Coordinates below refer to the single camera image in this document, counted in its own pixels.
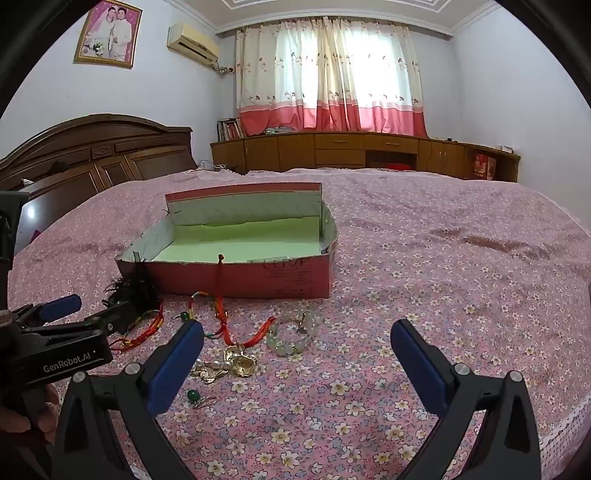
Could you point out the framed wedding photo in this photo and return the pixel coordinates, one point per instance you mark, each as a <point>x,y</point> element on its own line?
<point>108,34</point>

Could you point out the person's left hand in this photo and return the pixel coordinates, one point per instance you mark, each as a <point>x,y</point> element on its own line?
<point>46,415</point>

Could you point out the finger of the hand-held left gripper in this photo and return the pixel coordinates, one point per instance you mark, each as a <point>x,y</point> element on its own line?
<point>113,318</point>
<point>60,307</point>

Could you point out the black feather hair clip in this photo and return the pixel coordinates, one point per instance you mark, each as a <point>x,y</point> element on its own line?
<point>138,284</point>

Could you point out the dark wooden headboard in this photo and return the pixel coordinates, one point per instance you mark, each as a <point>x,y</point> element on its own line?
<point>92,152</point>

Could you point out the row of books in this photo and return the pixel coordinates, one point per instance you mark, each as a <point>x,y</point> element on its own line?
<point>230,130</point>

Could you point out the red gift box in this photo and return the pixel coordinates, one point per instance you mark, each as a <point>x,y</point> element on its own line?
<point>484,166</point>

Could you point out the dark wooden nightstand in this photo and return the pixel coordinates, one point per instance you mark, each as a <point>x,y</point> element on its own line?
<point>51,207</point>

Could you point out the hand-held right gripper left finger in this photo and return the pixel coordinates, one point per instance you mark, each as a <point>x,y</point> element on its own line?
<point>178,364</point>

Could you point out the pearl earring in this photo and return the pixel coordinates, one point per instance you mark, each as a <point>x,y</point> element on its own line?
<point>199,365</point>
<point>216,364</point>

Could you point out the green bead earring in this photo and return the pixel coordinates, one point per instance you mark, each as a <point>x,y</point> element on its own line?
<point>193,395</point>
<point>184,316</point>

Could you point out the red cushion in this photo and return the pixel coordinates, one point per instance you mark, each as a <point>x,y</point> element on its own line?
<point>397,166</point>

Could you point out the blue cloth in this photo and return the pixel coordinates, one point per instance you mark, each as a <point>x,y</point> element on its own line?
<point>278,130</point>

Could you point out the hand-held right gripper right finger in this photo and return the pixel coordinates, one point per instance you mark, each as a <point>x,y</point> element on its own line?
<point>420,364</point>

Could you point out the pink floral bed sheet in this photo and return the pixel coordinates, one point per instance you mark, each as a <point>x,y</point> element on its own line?
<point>415,258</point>

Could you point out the cream and pink curtain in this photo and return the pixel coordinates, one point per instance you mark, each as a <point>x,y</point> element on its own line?
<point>388,69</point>
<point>277,69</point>

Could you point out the pink cardboard box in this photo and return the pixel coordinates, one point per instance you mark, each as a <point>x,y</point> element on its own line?
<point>258,277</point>

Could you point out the gold flower brooch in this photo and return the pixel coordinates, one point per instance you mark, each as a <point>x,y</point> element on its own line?
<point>242,364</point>

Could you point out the wall air conditioner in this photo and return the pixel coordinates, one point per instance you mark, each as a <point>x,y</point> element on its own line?
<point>191,42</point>

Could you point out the long wooden cabinet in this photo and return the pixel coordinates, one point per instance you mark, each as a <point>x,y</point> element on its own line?
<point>295,152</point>

